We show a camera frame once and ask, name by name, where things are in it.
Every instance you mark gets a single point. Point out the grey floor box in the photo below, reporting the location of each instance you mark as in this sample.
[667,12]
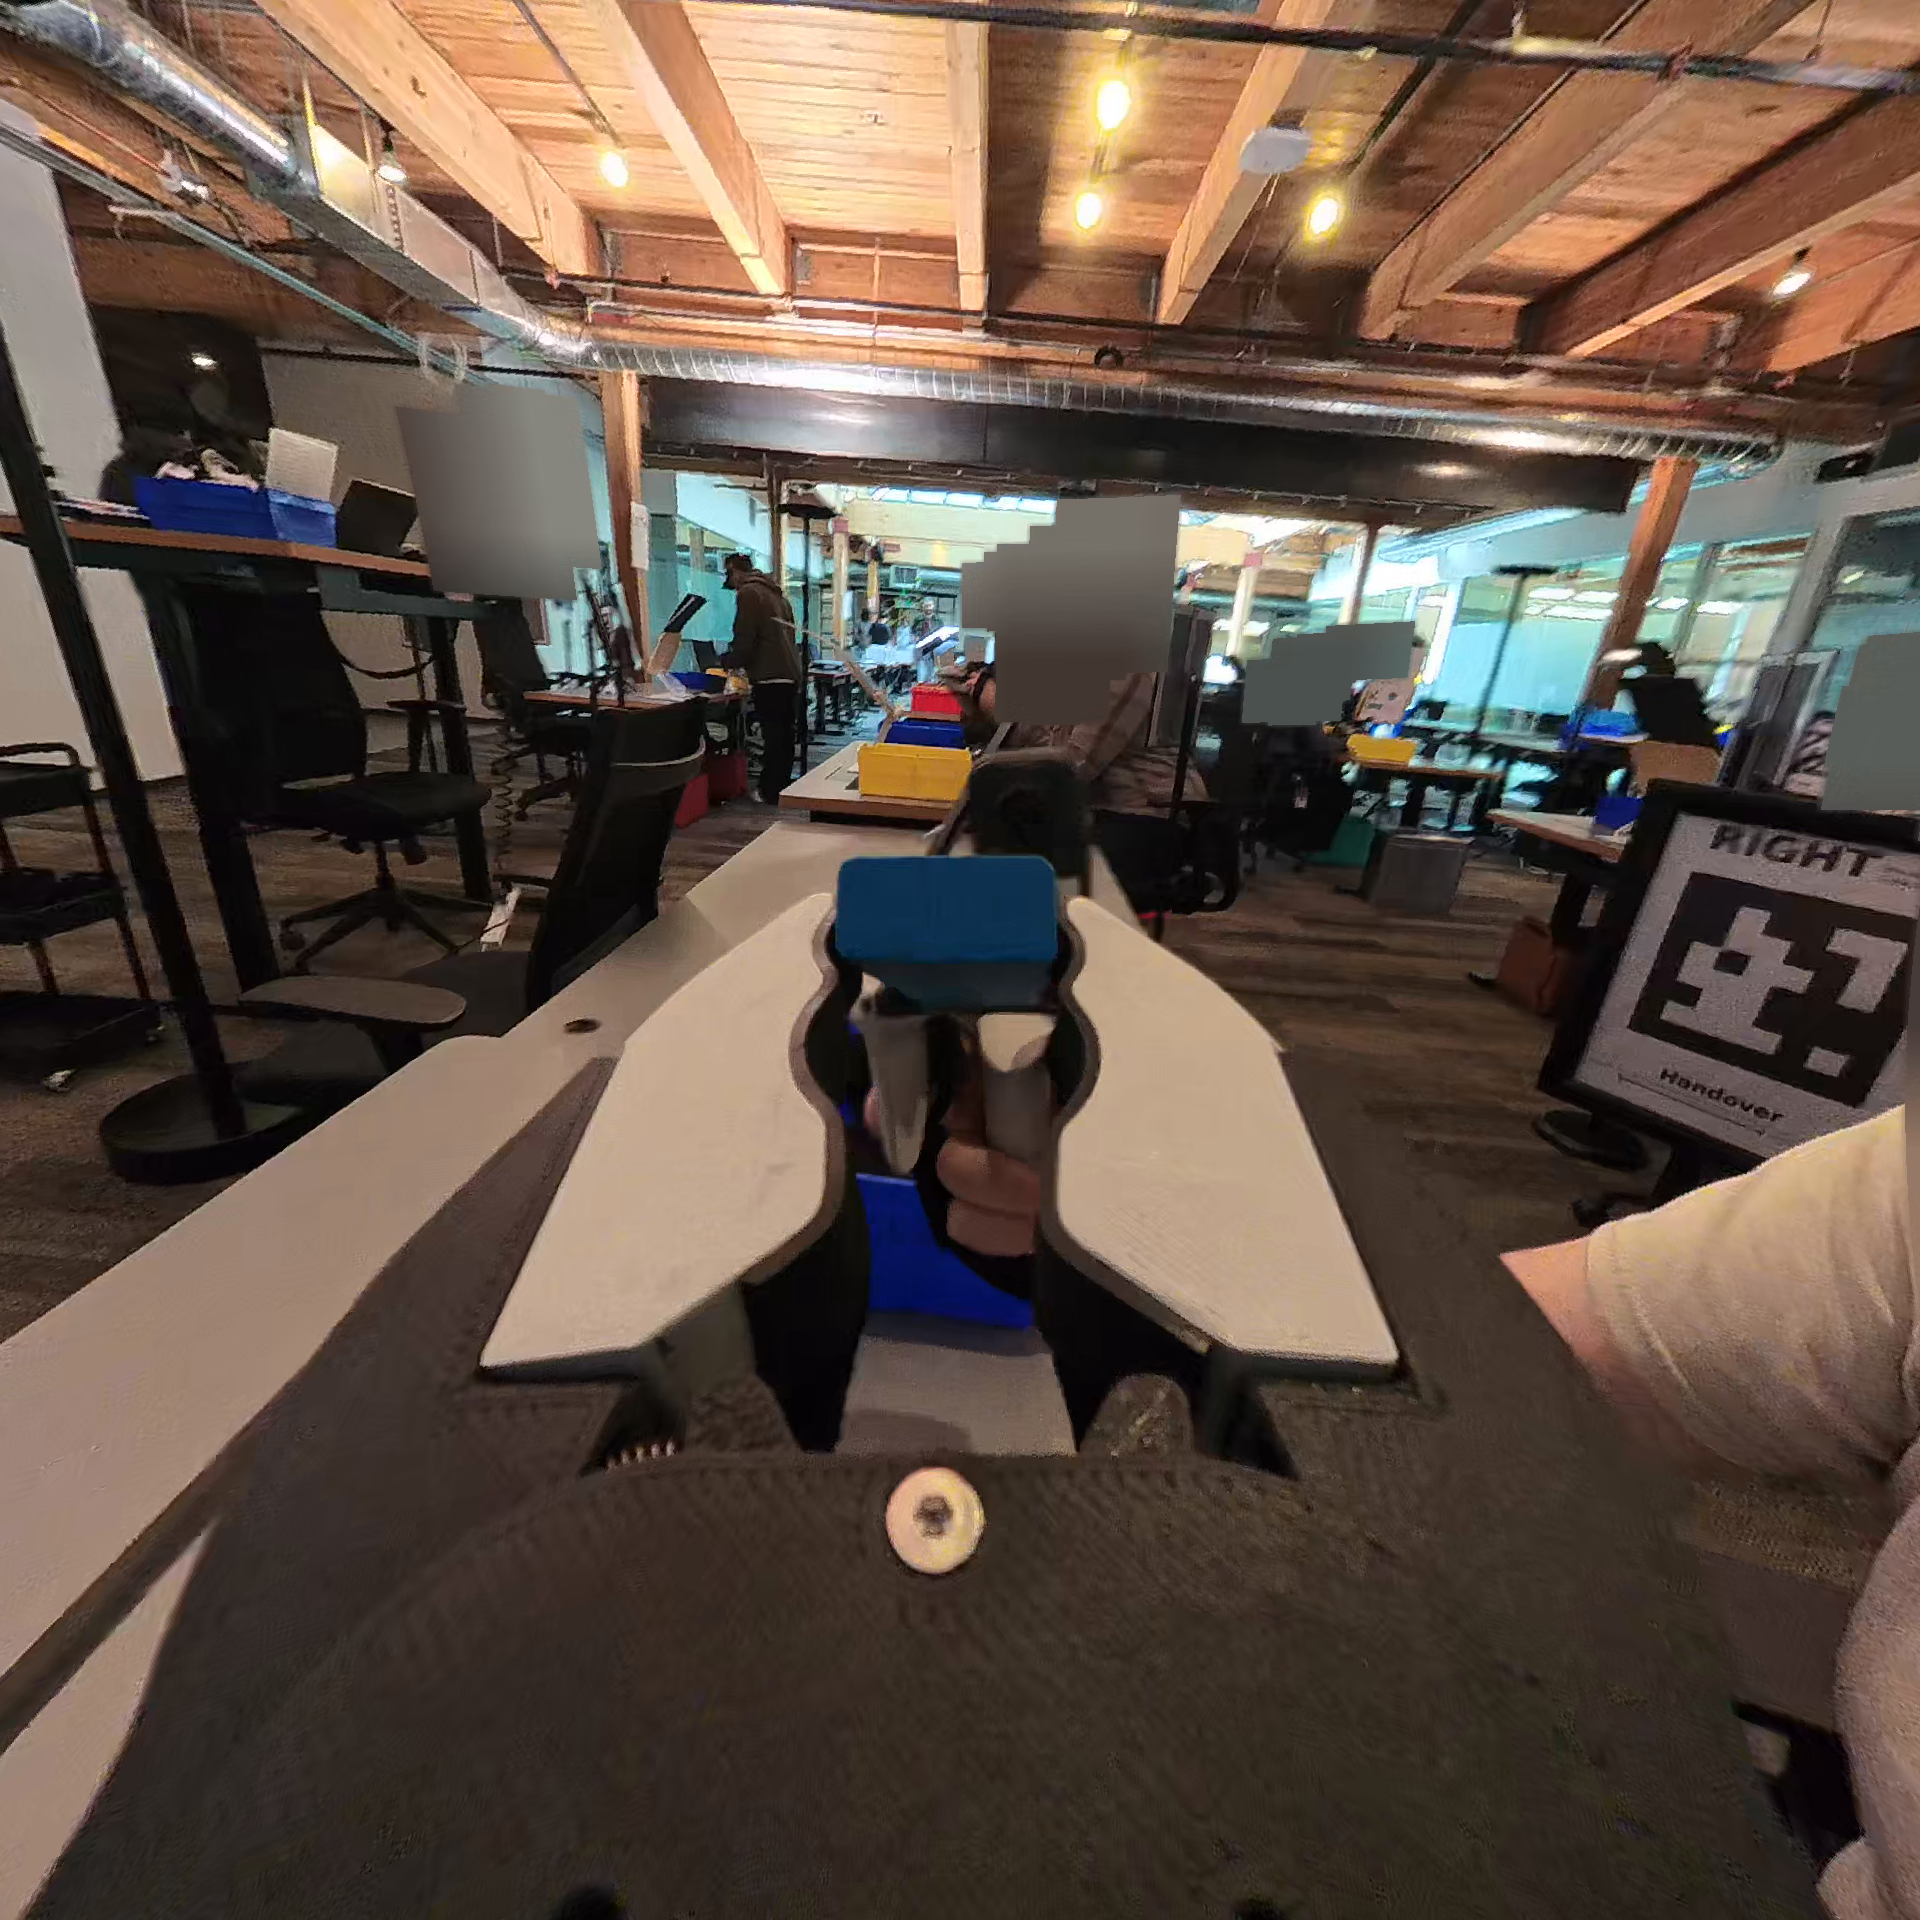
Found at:
[1418,869]

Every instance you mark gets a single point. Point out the wooden top desk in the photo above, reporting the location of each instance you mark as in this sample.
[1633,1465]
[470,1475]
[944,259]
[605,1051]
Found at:
[360,564]

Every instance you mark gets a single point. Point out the black rolling cart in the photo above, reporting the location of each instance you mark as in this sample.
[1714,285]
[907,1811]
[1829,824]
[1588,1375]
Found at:
[59,902]

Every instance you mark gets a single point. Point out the red storage bin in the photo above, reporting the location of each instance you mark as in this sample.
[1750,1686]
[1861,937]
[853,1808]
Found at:
[713,788]

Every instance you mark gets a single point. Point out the blue rectangular block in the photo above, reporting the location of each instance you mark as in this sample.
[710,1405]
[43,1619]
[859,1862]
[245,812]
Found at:
[944,916]

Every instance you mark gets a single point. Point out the wood-edged desk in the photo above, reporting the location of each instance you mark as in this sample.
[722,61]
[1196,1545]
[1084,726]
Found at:
[818,781]

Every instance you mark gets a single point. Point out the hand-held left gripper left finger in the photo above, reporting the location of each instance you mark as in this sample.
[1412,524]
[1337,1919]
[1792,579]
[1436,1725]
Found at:
[675,1184]

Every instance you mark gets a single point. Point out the yellow storage bin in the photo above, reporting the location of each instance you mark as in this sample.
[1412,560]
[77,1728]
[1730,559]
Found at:
[915,772]

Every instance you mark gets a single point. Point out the grey desk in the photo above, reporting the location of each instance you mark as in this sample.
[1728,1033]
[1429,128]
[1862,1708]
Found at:
[300,1276]

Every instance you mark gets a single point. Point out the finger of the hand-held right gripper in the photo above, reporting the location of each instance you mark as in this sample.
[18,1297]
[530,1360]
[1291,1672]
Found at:
[1019,1079]
[900,1096]

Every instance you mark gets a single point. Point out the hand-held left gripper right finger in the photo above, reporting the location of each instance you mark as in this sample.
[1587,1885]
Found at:
[1214,1184]

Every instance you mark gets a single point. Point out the blue storage bin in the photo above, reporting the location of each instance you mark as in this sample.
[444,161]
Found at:
[300,517]
[202,510]

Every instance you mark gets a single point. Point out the black white marker sign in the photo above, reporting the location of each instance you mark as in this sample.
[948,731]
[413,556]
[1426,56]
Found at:
[1641,960]

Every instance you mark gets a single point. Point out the blue plastic bin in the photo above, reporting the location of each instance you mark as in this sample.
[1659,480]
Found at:
[915,1260]

